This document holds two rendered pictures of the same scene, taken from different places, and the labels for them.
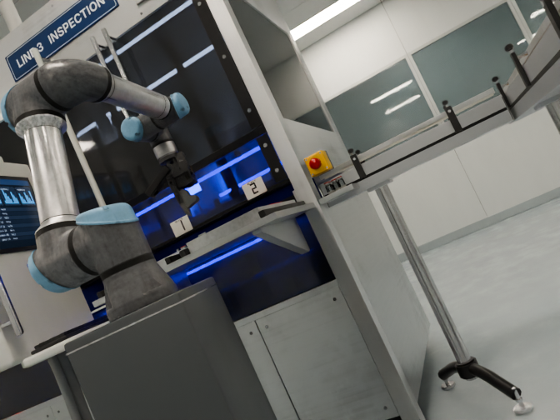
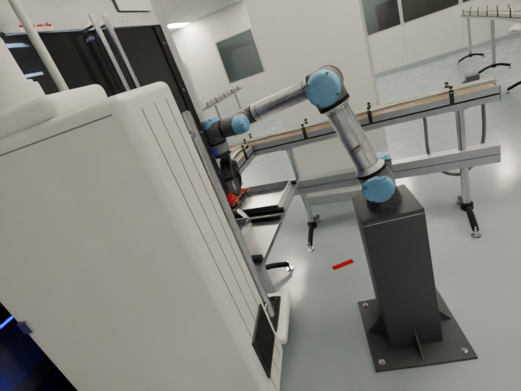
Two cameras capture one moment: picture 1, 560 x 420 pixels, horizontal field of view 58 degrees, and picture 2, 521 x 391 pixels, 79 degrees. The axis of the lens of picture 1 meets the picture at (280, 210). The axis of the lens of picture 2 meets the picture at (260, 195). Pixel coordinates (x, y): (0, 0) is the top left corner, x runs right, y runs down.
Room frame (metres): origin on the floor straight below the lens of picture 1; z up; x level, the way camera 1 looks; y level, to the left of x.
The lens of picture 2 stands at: (1.42, 1.60, 1.53)
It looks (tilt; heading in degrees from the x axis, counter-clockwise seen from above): 23 degrees down; 277
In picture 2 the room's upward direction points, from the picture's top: 20 degrees counter-clockwise
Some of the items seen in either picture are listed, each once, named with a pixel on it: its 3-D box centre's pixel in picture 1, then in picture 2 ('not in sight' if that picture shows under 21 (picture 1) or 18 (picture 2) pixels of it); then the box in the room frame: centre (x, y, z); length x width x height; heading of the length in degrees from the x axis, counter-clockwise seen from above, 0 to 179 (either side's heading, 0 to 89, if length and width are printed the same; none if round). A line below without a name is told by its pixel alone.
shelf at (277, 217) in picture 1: (213, 251); (236, 223); (1.73, 0.27, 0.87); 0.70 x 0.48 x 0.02; 71
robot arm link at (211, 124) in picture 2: (156, 131); (214, 130); (1.67, 0.27, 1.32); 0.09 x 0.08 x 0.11; 160
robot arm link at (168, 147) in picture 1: (166, 152); (219, 148); (1.67, 0.27, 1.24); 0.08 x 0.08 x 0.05
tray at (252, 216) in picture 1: (246, 224); (254, 198); (1.63, 0.12, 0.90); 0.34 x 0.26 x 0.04; 160
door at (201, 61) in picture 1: (184, 82); (160, 98); (1.87, 0.13, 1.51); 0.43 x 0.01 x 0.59; 71
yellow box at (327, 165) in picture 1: (318, 163); not in sight; (1.77, -0.19, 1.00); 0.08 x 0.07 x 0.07; 161
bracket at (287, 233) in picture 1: (283, 242); not in sight; (1.64, 0.03, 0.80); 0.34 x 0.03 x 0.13; 161
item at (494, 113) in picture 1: (407, 147); (229, 167); (1.81, -0.51, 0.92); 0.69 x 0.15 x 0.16; 71
